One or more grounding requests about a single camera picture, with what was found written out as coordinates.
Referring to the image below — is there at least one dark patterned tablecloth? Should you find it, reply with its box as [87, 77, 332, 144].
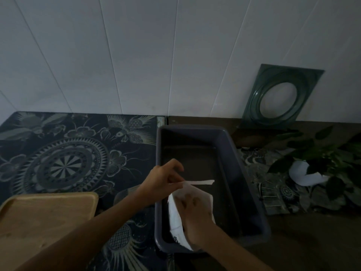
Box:
[0, 111, 175, 271]

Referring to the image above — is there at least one grey patterned cloth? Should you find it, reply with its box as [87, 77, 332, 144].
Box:
[238, 146, 361, 216]

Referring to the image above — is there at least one green frame with oval opening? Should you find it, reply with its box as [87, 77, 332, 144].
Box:
[241, 64, 325, 130]

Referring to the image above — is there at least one white plant pot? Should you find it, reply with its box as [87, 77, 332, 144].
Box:
[288, 160, 330, 187]

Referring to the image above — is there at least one green leafy plant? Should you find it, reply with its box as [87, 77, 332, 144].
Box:
[268, 125, 361, 206]

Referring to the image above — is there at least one person's right hand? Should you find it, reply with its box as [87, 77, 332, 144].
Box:
[173, 193, 218, 248]

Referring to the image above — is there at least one wooden tray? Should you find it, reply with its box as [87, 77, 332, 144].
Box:
[0, 192, 99, 271]

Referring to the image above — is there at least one person's left forearm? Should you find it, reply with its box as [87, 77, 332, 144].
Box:
[14, 194, 150, 271]

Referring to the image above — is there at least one person's left hand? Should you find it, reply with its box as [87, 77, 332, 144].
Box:
[135, 158, 185, 207]

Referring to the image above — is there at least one white paper bread bag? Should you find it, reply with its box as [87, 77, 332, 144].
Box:
[168, 180, 216, 251]

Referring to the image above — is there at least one person's right forearm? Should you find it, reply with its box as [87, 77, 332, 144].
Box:
[200, 223, 274, 271]

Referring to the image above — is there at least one grey plastic tub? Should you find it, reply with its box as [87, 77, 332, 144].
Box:
[154, 124, 272, 254]

